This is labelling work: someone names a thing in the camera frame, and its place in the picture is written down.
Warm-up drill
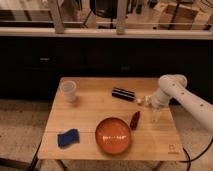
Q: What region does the clear plastic cup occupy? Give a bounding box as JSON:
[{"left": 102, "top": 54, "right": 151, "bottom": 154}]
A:
[{"left": 59, "top": 81, "right": 77, "bottom": 102}]

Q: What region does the cardboard box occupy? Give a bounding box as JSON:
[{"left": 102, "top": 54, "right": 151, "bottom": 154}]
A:
[{"left": 159, "top": 3, "right": 198, "bottom": 30}]

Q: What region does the black cylindrical case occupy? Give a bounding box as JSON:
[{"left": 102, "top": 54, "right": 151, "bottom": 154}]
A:
[{"left": 112, "top": 88, "right": 135, "bottom": 101}]

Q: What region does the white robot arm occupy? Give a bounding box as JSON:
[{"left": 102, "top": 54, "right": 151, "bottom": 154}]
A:
[{"left": 151, "top": 74, "right": 213, "bottom": 135}]

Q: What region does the orange round plate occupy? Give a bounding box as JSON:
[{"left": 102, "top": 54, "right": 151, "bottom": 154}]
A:
[{"left": 95, "top": 117, "right": 131, "bottom": 155}]

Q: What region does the blue sponge cloth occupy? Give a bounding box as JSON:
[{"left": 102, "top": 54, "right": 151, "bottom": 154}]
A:
[{"left": 57, "top": 129, "right": 80, "bottom": 148}]

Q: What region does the wooden folding table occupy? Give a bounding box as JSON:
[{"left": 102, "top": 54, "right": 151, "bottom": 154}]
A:
[{"left": 38, "top": 77, "right": 184, "bottom": 161}]

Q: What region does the small bottle with pink cap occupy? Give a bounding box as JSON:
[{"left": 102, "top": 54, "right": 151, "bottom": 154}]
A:
[{"left": 136, "top": 96, "right": 151, "bottom": 106}]

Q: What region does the black cable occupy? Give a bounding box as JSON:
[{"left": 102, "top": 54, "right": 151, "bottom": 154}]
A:
[{"left": 180, "top": 136, "right": 213, "bottom": 171}]

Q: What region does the dark red chili pepper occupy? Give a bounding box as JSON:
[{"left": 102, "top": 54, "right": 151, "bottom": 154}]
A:
[{"left": 130, "top": 111, "right": 140, "bottom": 130}]

